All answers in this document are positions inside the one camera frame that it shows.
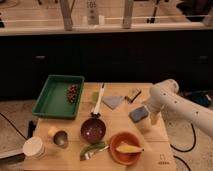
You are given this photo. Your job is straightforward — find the metal cup yellow handle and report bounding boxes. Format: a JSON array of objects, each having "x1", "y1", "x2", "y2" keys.
[{"x1": 47, "y1": 126, "x2": 68, "y2": 148}]

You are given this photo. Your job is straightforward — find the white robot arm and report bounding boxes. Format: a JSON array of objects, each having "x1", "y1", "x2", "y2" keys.
[{"x1": 142, "y1": 79, "x2": 213, "y2": 138}]

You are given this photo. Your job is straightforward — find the red grape bunch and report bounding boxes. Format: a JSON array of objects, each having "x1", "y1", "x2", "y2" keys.
[{"x1": 67, "y1": 84, "x2": 78, "y2": 103}]

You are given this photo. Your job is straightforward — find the green plastic tray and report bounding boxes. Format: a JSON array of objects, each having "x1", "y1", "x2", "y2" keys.
[{"x1": 33, "y1": 75, "x2": 84, "y2": 120}]

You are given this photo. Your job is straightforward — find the black cable left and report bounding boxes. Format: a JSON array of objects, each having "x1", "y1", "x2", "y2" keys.
[{"x1": 0, "y1": 112, "x2": 28, "y2": 140}]

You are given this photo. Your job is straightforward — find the silver fork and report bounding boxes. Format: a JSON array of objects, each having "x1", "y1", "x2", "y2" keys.
[{"x1": 82, "y1": 146, "x2": 109, "y2": 161}]

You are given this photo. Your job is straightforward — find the green pepper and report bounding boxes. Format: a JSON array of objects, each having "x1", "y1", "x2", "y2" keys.
[{"x1": 80, "y1": 142, "x2": 107, "y2": 161}]

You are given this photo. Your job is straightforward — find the white paper cup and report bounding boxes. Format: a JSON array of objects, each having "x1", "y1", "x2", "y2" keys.
[{"x1": 22, "y1": 136, "x2": 45, "y2": 158}]

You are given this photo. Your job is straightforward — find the black cable right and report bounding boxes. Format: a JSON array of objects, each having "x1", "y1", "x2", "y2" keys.
[{"x1": 170, "y1": 123, "x2": 198, "y2": 171}]

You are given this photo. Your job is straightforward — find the brown black small box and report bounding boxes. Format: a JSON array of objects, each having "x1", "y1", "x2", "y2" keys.
[{"x1": 125, "y1": 88, "x2": 141, "y2": 103}]

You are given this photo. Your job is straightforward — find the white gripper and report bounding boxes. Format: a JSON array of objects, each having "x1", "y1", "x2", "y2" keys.
[{"x1": 136, "y1": 105, "x2": 159, "y2": 131}]

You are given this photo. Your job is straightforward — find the orange bowl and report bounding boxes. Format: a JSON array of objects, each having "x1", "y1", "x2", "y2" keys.
[{"x1": 108, "y1": 132, "x2": 142, "y2": 166}]

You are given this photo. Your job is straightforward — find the purple bowl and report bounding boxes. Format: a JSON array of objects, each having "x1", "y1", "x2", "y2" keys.
[{"x1": 80, "y1": 118, "x2": 106, "y2": 144}]

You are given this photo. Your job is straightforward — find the blue grey cloth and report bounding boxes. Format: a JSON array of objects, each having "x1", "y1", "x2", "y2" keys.
[{"x1": 102, "y1": 96, "x2": 123, "y2": 110}]

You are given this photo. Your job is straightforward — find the black cable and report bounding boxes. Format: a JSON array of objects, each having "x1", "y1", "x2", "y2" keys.
[
  {"x1": 0, "y1": 112, "x2": 28, "y2": 140},
  {"x1": 170, "y1": 123, "x2": 198, "y2": 171}
]

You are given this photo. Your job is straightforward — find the yellow banana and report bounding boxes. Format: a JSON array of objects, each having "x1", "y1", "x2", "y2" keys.
[{"x1": 116, "y1": 144, "x2": 143, "y2": 154}]

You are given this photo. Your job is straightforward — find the blue sponge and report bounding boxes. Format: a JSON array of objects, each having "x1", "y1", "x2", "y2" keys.
[{"x1": 129, "y1": 106, "x2": 149, "y2": 123}]

